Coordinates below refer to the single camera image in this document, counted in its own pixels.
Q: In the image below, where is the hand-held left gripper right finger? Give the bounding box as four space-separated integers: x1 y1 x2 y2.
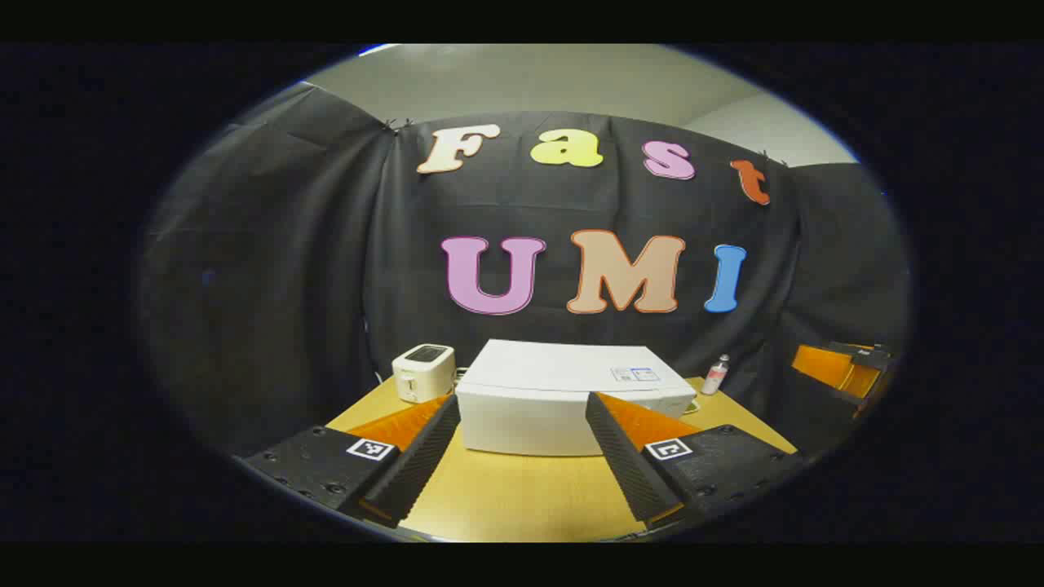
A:
585 391 808 527

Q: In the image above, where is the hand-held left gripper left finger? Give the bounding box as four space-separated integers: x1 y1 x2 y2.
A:
243 394 462 529

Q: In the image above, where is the white microwave oven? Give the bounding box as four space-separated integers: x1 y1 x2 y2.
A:
454 339 698 457

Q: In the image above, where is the white toaster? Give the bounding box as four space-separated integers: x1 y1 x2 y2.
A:
391 343 458 405

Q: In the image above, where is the clear bottle with pink label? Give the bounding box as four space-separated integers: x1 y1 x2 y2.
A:
701 354 732 397

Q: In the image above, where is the black backdrop cloth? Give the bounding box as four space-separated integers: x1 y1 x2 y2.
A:
139 82 913 457

